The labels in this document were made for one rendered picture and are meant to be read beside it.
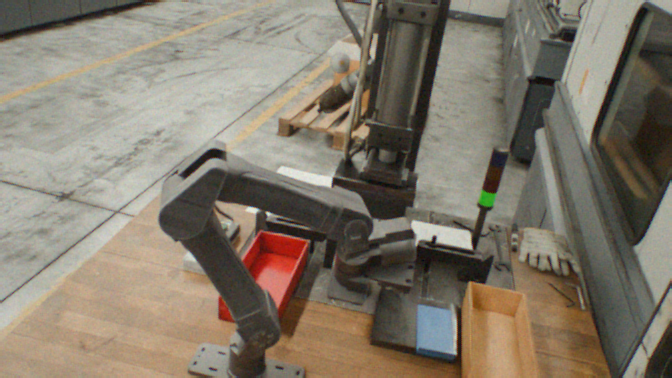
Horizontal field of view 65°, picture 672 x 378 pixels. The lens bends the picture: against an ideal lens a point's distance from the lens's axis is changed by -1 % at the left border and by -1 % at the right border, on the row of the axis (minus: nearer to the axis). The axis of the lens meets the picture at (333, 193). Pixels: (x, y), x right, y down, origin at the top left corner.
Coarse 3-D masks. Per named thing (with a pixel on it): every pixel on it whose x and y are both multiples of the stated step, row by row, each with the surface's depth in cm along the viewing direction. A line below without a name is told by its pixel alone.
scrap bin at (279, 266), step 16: (256, 240) 122; (272, 240) 125; (288, 240) 124; (304, 240) 123; (256, 256) 125; (272, 256) 126; (288, 256) 126; (304, 256) 121; (256, 272) 120; (272, 272) 120; (288, 272) 121; (272, 288) 116; (288, 288) 109; (224, 304) 107; (224, 320) 106
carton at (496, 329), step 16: (480, 288) 115; (496, 288) 114; (464, 304) 115; (480, 304) 117; (496, 304) 116; (512, 304) 115; (464, 320) 111; (480, 320) 114; (496, 320) 115; (512, 320) 115; (528, 320) 106; (464, 336) 106; (480, 336) 110; (496, 336) 110; (512, 336) 111; (528, 336) 103; (464, 352) 103; (480, 352) 106; (496, 352) 106; (512, 352) 107; (528, 352) 101; (464, 368) 99; (480, 368) 102; (496, 368) 102; (512, 368) 103; (528, 368) 99
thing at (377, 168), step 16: (352, 160) 121; (368, 160) 112; (384, 160) 113; (400, 160) 115; (336, 176) 114; (352, 176) 114; (368, 176) 111; (384, 176) 110; (400, 176) 109; (416, 176) 118; (368, 192) 113; (384, 192) 113; (400, 192) 112
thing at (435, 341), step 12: (420, 312) 111; (432, 312) 112; (444, 312) 112; (420, 324) 108; (444, 324) 109; (420, 336) 105; (432, 336) 106; (444, 336) 106; (420, 348) 99; (432, 348) 103; (444, 348) 103
